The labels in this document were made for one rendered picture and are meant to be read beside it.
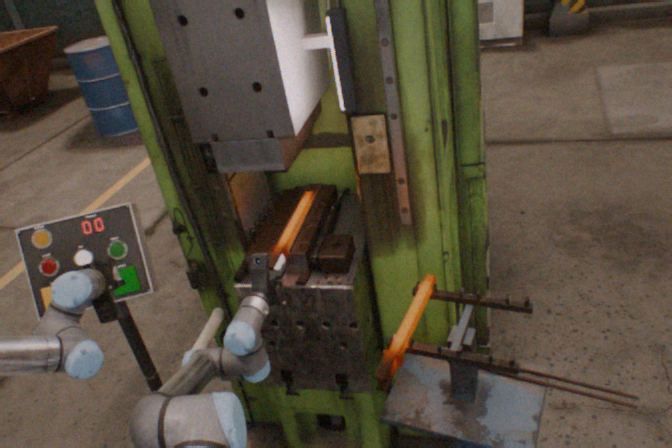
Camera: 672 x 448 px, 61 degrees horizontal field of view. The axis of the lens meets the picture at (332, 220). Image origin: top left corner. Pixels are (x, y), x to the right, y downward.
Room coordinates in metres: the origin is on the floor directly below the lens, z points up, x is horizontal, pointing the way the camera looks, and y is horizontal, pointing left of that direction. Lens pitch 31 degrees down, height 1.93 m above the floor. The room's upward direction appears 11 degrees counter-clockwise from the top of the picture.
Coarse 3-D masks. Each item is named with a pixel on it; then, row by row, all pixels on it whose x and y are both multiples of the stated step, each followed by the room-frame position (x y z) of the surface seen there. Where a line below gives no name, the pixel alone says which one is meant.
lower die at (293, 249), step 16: (288, 192) 1.85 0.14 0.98; (304, 192) 1.78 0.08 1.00; (320, 192) 1.78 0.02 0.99; (336, 192) 1.80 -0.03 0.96; (288, 208) 1.71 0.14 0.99; (320, 208) 1.67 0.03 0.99; (272, 224) 1.64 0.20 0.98; (304, 224) 1.58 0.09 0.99; (320, 224) 1.59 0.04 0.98; (256, 240) 1.56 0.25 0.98; (272, 240) 1.53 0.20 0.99; (304, 240) 1.49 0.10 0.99; (288, 256) 1.43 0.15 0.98; (304, 256) 1.42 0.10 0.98; (288, 272) 1.44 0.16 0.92; (304, 272) 1.42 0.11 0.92
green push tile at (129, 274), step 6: (120, 270) 1.45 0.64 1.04; (126, 270) 1.44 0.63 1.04; (132, 270) 1.44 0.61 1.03; (120, 276) 1.44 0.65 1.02; (126, 276) 1.44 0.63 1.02; (132, 276) 1.44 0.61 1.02; (126, 282) 1.43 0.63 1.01; (132, 282) 1.43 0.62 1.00; (138, 282) 1.43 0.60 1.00; (120, 288) 1.42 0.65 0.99; (126, 288) 1.42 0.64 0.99; (132, 288) 1.42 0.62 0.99; (138, 288) 1.42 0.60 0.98; (120, 294) 1.41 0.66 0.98
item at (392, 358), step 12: (432, 276) 1.26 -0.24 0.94; (420, 288) 1.21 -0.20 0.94; (420, 300) 1.17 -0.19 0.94; (408, 312) 1.13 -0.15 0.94; (420, 312) 1.13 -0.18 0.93; (408, 324) 1.08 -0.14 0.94; (396, 336) 1.05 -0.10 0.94; (408, 336) 1.05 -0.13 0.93; (384, 348) 1.01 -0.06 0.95; (396, 348) 1.01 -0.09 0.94; (384, 360) 0.97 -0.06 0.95; (396, 360) 0.98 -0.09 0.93; (384, 372) 0.93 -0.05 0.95; (384, 384) 0.93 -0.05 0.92
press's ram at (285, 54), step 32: (160, 0) 1.49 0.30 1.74; (192, 0) 1.46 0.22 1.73; (224, 0) 1.43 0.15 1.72; (256, 0) 1.41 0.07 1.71; (288, 0) 1.54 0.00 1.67; (160, 32) 1.50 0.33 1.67; (192, 32) 1.47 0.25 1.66; (224, 32) 1.44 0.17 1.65; (256, 32) 1.41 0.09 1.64; (288, 32) 1.50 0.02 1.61; (320, 32) 1.77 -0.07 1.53; (192, 64) 1.48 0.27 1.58; (224, 64) 1.45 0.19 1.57; (256, 64) 1.42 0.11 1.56; (288, 64) 1.45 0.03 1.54; (320, 64) 1.71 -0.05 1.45; (192, 96) 1.48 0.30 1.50; (224, 96) 1.46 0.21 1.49; (256, 96) 1.43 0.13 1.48; (288, 96) 1.41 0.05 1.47; (320, 96) 1.66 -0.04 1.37; (192, 128) 1.49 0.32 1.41; (224, 128) 1.46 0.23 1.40; (256, 128) 1.43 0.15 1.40; (288, 128) 1.41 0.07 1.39
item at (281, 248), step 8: (312, 192) 1.76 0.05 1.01; (304, 200) 1.71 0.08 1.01; (304, 208) 1.66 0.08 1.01; (296, 216) 1.61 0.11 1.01; (288, 224) 1.57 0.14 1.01; (296, 224) 1.56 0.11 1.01; (288, 232) 1.52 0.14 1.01; (280, 240) 1.48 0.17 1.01; (288, 240) 1.48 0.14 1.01; (272, 248) 1.44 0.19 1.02; (280, 248) 1.43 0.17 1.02; (272, 256) 1.40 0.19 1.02; (272, 264) 1.36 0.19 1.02
